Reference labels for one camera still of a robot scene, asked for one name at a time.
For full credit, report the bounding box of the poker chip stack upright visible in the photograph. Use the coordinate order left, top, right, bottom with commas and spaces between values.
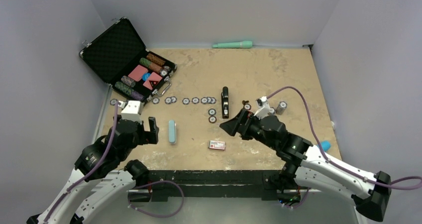
275, 101, 287, 115

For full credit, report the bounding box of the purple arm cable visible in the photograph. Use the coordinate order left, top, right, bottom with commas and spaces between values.
43, 100, 119, 224
266, 86, 422, 191

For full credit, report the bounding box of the brown chip stack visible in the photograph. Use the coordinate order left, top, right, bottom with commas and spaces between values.
242, 100, 251, 111

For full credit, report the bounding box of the black stapler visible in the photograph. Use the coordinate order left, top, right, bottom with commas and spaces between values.
221, 86, 229, 119

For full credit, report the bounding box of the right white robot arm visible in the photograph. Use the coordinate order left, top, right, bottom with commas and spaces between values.
219, 97, 391, 222

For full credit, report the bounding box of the blue dealer button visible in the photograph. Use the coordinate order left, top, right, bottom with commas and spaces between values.
142, 73, 151, 81

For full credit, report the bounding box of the blue marker pen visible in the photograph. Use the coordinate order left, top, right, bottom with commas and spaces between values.
320, 140, 331, 152

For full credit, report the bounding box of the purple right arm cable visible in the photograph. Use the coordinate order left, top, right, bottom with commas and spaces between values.
266, 86, 422, 191

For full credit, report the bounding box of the poker chip lower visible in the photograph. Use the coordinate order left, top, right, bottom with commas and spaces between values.
208, 115, 217, 123

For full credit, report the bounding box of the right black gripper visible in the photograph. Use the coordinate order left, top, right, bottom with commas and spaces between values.
219, 109, 278, 150

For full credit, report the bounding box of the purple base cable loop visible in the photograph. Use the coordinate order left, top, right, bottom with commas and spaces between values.
127, 179, 185, 219

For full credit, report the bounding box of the red card deck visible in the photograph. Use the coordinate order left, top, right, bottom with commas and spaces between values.
143, 72, 162, 90
127, 65, 149, 82

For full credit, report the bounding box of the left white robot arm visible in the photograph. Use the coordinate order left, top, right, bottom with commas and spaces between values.
26, 101, 159, 224

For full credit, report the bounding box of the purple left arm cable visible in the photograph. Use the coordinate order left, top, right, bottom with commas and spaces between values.
43, 100, 119, 224

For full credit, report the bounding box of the black poker chip case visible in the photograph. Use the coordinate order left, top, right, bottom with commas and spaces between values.
79, 17, 177, 104

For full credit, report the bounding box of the red staple box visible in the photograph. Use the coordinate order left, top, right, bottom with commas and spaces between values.
208, 140, 225, 150

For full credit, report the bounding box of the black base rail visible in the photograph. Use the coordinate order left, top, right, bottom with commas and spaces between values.
128, 169, 312, 204

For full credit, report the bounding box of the poker chip on table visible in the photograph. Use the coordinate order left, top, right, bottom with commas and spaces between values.
208, 109, 216, 116

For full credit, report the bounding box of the green marker pen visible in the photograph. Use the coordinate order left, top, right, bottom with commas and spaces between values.
212, 40, 253, 49

